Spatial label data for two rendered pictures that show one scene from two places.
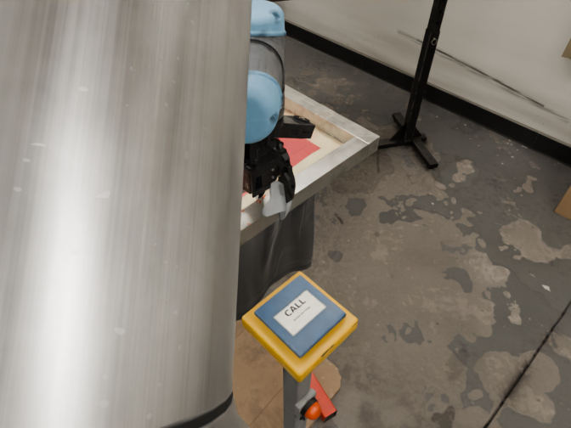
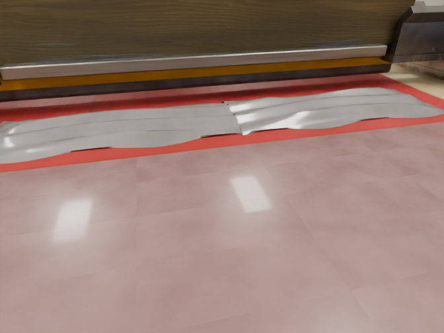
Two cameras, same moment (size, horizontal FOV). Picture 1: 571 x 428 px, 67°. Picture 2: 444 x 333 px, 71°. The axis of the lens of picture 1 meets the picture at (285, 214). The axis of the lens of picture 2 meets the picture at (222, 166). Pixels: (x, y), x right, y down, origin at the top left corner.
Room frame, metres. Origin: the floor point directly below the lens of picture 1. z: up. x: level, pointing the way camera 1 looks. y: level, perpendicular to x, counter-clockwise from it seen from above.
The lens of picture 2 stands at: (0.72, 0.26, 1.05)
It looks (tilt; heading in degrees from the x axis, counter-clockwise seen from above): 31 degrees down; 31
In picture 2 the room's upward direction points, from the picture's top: 1 degrees counter-clockwise
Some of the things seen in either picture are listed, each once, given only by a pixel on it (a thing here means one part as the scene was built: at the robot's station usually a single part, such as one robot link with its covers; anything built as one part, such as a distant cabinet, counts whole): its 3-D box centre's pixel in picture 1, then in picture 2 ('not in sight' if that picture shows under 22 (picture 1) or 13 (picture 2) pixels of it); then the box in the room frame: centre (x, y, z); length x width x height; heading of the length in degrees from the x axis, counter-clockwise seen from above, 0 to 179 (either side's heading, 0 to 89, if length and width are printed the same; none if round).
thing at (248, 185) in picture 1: (257, 149); not in sight; (0.54, 0.04, 1.12); 0.09 x 0.08 x 0.12; 134
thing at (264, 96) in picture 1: (234, 92); not in sight; (0.45, 0.06, 1.28); 0.11 x 0.11 x 0.08; 88
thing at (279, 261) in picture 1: (251, 258); not in sight; (0.62, 0.08, 0.74); 0.45 x 0.03 x 0.43; 134
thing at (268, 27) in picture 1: (256, 51); not in sight; (0.54, 0.04, 1.28); 0.09 x 0.08 x 0.11; 178
